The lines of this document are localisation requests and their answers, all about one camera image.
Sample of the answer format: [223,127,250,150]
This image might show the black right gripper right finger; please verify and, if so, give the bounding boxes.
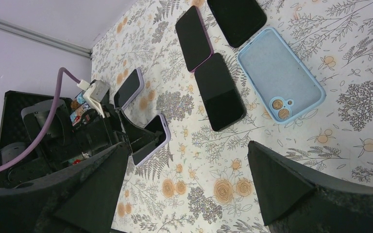
[248,141,373,233]

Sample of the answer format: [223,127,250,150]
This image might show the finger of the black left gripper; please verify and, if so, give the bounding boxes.
[116,108,155,154]

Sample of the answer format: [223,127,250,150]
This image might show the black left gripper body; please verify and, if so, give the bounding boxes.
[70,106,124,161]

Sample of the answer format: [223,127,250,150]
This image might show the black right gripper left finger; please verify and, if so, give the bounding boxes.
[0,143,130,233]

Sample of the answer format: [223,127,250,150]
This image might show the black phone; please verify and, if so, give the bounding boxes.
[175,5,213,73]

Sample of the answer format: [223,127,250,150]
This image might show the light blue phone case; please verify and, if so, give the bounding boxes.
[237,27,326,124]

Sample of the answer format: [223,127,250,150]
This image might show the black poker chip case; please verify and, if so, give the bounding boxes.
[0,90,117,190]

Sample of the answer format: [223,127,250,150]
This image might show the floral table mat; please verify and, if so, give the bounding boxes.
[92,0,373,233]

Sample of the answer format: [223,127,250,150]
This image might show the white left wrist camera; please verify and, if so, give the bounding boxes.
[77,80,110,118]

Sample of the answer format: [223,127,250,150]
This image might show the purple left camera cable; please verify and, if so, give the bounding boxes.
[0,67,82,180]

